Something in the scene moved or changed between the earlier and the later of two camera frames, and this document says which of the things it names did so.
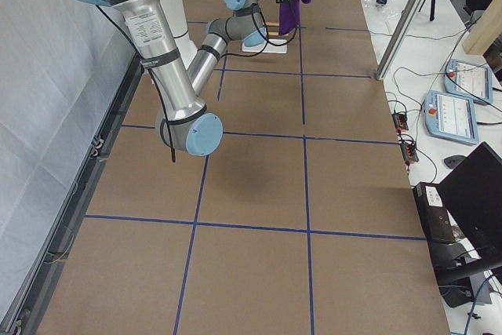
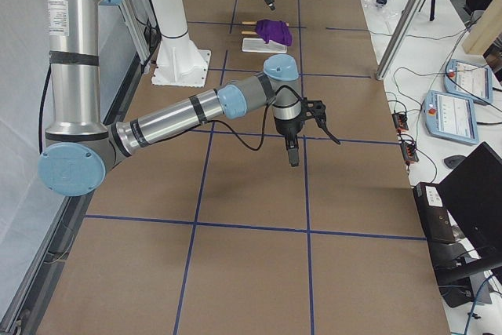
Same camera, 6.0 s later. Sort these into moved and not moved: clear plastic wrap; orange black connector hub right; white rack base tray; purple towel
Moved: purple towel
Not moved: clear plastic wrap; white rack base tray; orange black connector hub right
